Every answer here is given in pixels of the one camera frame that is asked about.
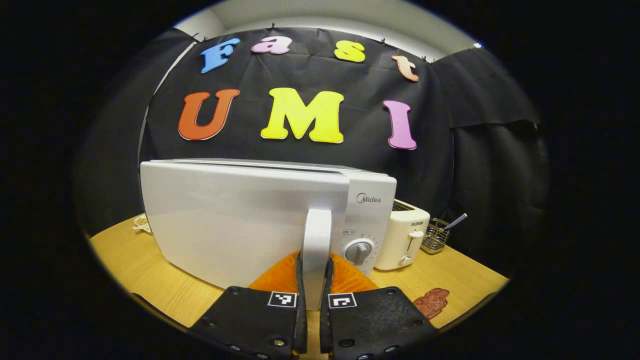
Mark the thin utensil handle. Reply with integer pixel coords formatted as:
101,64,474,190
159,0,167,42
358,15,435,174
442,213,469,231

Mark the white microwave oven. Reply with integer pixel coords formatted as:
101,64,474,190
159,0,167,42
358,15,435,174
140,158,397,312

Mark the wire mesh basket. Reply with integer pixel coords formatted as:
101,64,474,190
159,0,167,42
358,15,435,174
421,217,451,255

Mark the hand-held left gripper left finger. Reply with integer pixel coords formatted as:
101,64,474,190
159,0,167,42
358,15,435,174
187,250,308,360

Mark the red meat slice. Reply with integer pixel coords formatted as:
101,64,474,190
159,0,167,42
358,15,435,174
413,287,450,320

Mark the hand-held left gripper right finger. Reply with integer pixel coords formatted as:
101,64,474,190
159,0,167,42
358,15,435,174
319,252,441,360

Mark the cream toaster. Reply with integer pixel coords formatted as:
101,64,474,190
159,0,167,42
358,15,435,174
374,199,431,271

